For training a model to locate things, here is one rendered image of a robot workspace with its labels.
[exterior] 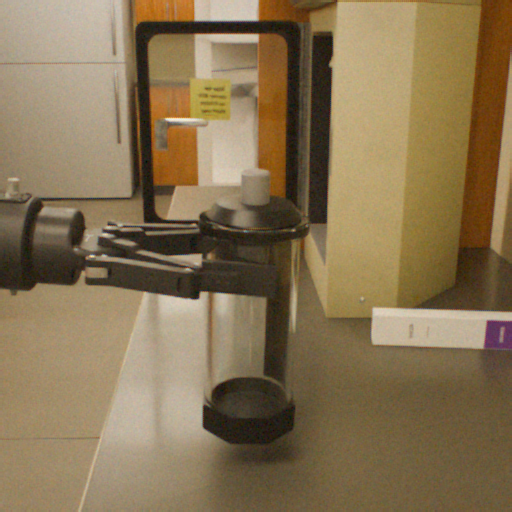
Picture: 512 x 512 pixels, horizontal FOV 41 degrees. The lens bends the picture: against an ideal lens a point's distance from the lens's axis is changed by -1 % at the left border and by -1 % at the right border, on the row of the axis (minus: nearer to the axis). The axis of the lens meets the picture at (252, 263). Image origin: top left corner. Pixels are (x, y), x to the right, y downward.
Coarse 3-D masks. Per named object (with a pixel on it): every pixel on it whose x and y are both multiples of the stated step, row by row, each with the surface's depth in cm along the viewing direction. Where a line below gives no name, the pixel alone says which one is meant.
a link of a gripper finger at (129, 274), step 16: (96, 256) 62; (112, 272) 62; (128, 272) 62; (144, 272) 61; (160, 272) 61; (176, 272) 61; (192, 272) 61; (128, 288) 62; (144, 288) 62; (160, 288) 61; (176, 288) 62; (192, 288) 61
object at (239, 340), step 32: (224, 256) 65; (256, 256) 64; (288, 256) 66; (288, 288) 67; (224, 320) 67; (256, 320) 66; (288, 320) 68; (224, 352) 68; (256, 352) 67; (288, 352) 69; (224, 384) 69; (256, 384) 68; (288, 384) 71; (256, 416) 69
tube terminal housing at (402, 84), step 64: (384, 0) 95; (448, 0) 101; (384, 64) 98; (448, 64) 105; (384, 128) 101; (448, 128) 110; (384, 192) 103; (448, 192) 114; (320, 256) 117; (384, 256) 107; (448, 256) 119
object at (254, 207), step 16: (240, 176) 66; (256, 176) 65; (240, 192) 67; (256, 192) 66; (224, 208) 65; (240, 208) 64; (256, 208) 65; (272, 208) 65; (288, 208) 65; (224, 224) 64; (240, 224) 63; (256, 224) 63; (272, 224) 64; (288, 224) 65
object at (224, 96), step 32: (160, 64) 129; (192, 64) 128; (224, 64) 128; (256, 64) 128; (160, 96) 131; (192, 96) 130; (224, 96) 130; (256, 96) 129; (192, 128) 132; (224, 128) 132; (256, 128) 131; (160, 160) 135; (192, 160) 134; (224, 160) 134; (256, 160) 133; (160, 192) 137; (192, 192) 136; (224, 192) 136
